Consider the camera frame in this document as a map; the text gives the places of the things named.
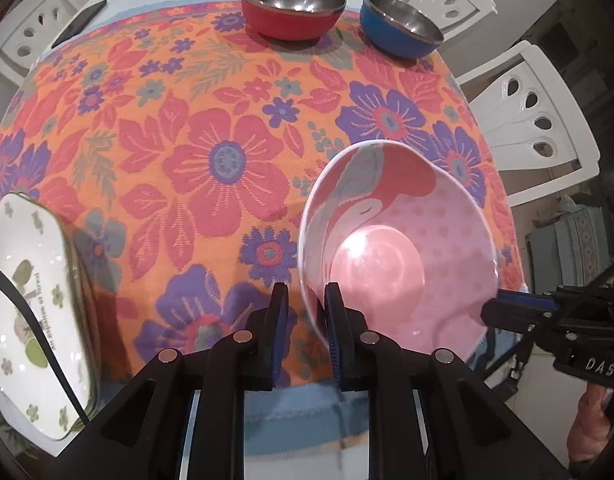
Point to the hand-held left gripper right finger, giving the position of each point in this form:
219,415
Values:
337,335

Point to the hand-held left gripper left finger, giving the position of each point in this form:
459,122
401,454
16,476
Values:
277,340

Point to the patterned cloth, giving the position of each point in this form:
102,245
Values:
582,250

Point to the person's right hand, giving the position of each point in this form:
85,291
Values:
587,430

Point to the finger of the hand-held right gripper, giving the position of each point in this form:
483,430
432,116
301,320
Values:
522,307

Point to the red steel bowl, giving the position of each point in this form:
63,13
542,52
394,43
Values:
287,22

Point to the black smartphone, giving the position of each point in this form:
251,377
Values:
79,22

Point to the pink patterned bowl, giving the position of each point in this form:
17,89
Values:
412,240

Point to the blue steel bowl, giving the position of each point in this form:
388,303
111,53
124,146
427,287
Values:
387,35

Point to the orange floral tablecloth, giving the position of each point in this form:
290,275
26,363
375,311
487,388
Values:
212,160

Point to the large green flower plate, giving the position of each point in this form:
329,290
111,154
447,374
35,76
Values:
22,350

